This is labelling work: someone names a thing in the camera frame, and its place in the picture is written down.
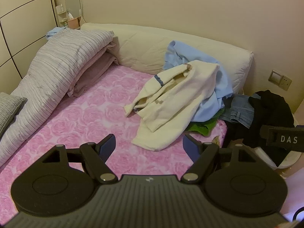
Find black garment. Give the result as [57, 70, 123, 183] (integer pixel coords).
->
[224, 90, 296, 169]

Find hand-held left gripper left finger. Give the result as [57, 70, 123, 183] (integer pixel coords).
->
[42, 134, 118, 184]

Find green garment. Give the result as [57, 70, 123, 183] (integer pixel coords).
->
[185, 108, 225, 137]

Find striped lilac duvet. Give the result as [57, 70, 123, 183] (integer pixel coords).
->
[0, 27, 114, 169]

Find small white shelf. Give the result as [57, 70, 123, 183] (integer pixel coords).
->
[56, 4, 68, 28]

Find cream wardrobe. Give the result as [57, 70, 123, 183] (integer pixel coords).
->
[0, 0, 59, 93]

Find light blue garment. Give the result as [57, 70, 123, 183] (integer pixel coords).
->
[163, 40, 234, 123]

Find small blue cloth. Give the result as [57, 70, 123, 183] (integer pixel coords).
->
[46, 27, 66, 41]

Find oval mirror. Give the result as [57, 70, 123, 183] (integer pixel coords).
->
[65, 0, 82, 24]

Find grey textured pillow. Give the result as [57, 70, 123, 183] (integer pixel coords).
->
[0, 93, 28, 138]

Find wall socket plate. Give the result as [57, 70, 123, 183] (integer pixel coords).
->
[268, 69, 292, 91]

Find cream fleece jacket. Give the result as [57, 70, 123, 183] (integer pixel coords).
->
[124, 60, 221, 152]

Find blue jeans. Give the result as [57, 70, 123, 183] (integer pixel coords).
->
[220, 94, 256, 129]

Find pink floral bed blanket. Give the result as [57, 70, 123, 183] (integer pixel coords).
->
[0, 64, 228, 219]

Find pink tissue box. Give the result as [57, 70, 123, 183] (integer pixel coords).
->
[67, 17, 80, 29]

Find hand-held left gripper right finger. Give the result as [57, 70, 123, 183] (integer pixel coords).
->
[182, 134, 250, 184]

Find mauve pillow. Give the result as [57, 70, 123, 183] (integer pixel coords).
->
[68, 41, 119, 98]

